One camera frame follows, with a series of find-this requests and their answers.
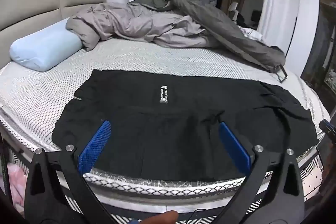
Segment dark wooden cabinet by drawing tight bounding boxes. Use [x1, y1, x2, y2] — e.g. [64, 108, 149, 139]
[301, 2, 336, 90]

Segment grey duvet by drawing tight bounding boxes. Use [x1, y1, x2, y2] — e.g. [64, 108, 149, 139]
[66, 0, 286, 73]

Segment herringbone patterned bed base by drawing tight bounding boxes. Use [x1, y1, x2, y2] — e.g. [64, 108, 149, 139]
[60, 151, 326, 224]

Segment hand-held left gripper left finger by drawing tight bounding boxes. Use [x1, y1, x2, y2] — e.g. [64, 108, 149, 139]
[24, 120, 116, 224]

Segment person's left hand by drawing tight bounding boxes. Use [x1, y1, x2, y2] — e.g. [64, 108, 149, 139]
[142, 210, 179, 224]

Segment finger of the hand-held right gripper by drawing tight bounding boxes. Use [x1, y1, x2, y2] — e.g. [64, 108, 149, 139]
[319, 119, 336, 138]

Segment black pants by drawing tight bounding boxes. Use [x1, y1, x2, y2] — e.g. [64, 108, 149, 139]
[52, 69, 319, 182]

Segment white curtain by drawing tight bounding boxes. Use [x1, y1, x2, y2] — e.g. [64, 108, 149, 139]
[256, 0, 319, 75]

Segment white patterned bed mattress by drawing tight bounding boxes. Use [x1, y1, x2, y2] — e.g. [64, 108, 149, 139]
[0, 38, 331, 203]

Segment white office chair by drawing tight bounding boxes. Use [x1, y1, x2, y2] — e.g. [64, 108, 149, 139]
[227, 2, 247, 28]

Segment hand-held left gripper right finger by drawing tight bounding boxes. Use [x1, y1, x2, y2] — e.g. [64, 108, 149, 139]
[218, 122, 306, 224]

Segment white cloth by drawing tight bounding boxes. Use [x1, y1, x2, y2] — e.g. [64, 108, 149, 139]
[241, 27, 264, 41]

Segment light blue pillow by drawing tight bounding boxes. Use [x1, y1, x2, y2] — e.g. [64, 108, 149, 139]
[10, 18, 83, 72]

